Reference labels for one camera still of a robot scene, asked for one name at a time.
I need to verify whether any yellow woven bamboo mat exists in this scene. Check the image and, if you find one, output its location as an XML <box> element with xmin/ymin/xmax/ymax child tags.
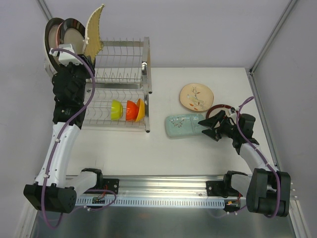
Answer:
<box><xmin>83</xmin><ymin>4</ymin><xmax>105</xmax><ymax>63</ymax></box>

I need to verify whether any cream plate with metallic rim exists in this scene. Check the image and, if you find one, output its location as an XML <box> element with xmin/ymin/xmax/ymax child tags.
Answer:
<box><xmin>44</xmin><ymin>17</ymin><xmax>64</xmax><ymax>72</ymax></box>

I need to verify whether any beige oval floral plate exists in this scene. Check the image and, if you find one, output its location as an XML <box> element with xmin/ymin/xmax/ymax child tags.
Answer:
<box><xmin>179</xmin><ymin>83</ymin><xmax>214</xmax><ymax>112</ymax></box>

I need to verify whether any cream plate dark patterned rim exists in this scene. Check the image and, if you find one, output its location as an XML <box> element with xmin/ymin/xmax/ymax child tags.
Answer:
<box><xmin>58</xmin><ymin>18</ymin><xmax>85</xmax><ymax>54</ymax></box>

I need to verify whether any teal square plate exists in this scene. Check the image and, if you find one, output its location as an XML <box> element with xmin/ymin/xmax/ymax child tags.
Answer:
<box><xmin>164</xmin><ymin>114</ymin><xmax>205</xmax><ymax>138</ymax></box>

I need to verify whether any pink and cream floral plate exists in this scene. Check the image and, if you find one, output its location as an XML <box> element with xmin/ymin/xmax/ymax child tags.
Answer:
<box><xmin>55</xmin><ymin>22</ymin><xmax>63</xmax><ymax>48</ymax></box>

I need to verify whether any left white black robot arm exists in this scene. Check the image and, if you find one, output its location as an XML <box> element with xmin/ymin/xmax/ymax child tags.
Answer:
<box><xmin>23</xmin><ymin>55</ymin><xmax>104</xmax><ymax>213</ymax></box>

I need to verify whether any steel two-tier dish rack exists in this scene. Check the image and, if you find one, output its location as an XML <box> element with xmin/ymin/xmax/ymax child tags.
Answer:
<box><xmin>43</xmin><ymin>36</ymin><xmax>153</xmax><ymax>132</ymax></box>

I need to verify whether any cream plate with red rim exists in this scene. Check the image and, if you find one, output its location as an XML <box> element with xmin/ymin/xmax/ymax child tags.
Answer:
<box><xmin>206</xmin><ymin>104</ymin><xmax>232</xmax><ymax>119</ymax></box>

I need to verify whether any lime green bowl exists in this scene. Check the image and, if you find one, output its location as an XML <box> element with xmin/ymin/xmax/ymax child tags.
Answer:
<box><xmin>111</xmin><ymin>100</ymin><xmax>123</xmax><ymax>120</ymax></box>

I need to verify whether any red orange bowl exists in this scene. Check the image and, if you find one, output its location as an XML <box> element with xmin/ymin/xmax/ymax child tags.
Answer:
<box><xmin>125</xmin><ymin>100</ymin><xmax>139</xmax><ymax>121</ymax></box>

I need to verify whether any yellow orange bowl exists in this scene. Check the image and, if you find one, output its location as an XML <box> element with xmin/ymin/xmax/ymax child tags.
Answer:
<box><xmin>135</xmin><ymin>98</ymin><xmax>145</xmax><ymax>122</ymax></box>

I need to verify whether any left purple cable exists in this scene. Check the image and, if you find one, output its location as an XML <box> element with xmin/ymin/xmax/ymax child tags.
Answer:
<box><xmin>41</xmin><ymin>48</ymin><xmax>117</xmax><ymax>229</ymax></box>

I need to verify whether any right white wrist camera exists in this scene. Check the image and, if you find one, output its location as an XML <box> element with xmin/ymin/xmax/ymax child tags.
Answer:
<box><xmin>228</xmin><ymin>107</ymin><xmax>238</xmax><ymax>119</ymax></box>

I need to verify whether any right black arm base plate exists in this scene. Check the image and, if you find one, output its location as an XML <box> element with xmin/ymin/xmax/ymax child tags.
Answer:
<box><xmin>206</xmin><ymin>180</ymin><xmax>225</xmax><ymax>197</ymax></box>

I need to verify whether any aluminium mounting rail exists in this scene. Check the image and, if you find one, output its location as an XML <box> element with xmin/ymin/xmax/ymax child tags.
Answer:
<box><xmin>34</xmin><ymin>175</ymin><xmax>298</xmax><ymax>201</ymax></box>

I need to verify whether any white slotted cable duct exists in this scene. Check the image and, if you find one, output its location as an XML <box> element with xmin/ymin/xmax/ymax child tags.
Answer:
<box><xmin>75</xmin><ymin>196</ymin><xmax>225</xmax><ymax>209</ymax></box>

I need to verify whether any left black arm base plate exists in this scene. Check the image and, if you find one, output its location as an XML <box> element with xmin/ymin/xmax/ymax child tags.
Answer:
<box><xmin>85</xmin><ymin>178</ymin><xmax>120</xmax><ymax>194</ymax></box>

